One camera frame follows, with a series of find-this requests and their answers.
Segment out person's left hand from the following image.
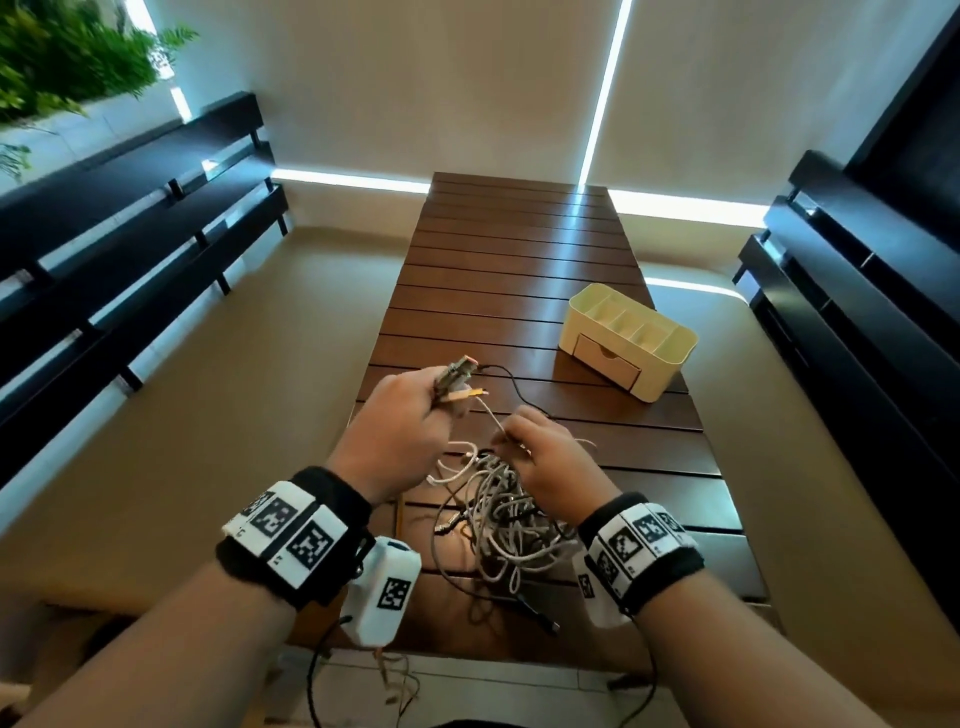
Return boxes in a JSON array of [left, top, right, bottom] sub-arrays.
[[327, 366, 471, 506]]

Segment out person's right hand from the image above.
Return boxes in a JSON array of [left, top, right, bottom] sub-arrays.
[[501, 409, 624, 525]]

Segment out bunch of cable plugs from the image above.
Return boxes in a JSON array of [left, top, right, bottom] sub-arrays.
[[433, 355, 491, 405]]

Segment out white cable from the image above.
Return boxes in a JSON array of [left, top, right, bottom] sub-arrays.
[[474, 396, 532, 456]]

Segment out person's right forearm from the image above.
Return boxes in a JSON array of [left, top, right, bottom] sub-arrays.
[[636, 568, 895, 728]]

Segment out person's left forearm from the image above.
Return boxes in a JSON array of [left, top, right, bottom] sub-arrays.
[[15, 558, 301, 728]]

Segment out brown slatted wooden table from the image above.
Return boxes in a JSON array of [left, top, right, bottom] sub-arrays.
[[288, 171, 771, 670]]

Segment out cream desk organizer with drawer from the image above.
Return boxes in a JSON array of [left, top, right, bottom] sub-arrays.
[[558, 282, 700, 405]]

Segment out black wristband with marker tags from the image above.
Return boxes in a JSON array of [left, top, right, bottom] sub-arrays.
[[576, 492, 707, 618], [216, 465, 377, 611]]

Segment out beige roller blind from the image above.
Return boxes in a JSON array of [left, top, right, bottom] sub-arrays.
[[586, 0, 960, 207], [146, 0, 625, 190]]

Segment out black slatted railing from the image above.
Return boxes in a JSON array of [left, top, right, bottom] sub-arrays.
[[0, 91, 291, 490], [731, 149, 960, 633]]

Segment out green plant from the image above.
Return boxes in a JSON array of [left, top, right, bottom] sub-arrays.
[[0, 0, 201, 183]]

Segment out thin black cable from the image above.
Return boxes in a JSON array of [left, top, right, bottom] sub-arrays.
[[477, 363, 555, 423]]

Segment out tangle of white grey cables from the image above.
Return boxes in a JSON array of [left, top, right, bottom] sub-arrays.
[[426, 439, 601, 595]]

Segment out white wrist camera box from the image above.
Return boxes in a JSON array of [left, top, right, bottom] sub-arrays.
[[341, 535, 423, 651], [572, 551, 633, 630]]

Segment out black cable with plug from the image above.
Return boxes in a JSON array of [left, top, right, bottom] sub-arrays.
[[430, 480, 562, 637]]

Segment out black wrist camera cord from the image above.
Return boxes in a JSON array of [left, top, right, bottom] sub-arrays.
[[628, 613, 661, 728], [306, 615, 355, 728]]

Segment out grey dangling wires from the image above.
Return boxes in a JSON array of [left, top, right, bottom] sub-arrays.
[[370, 649, 423, 715]]

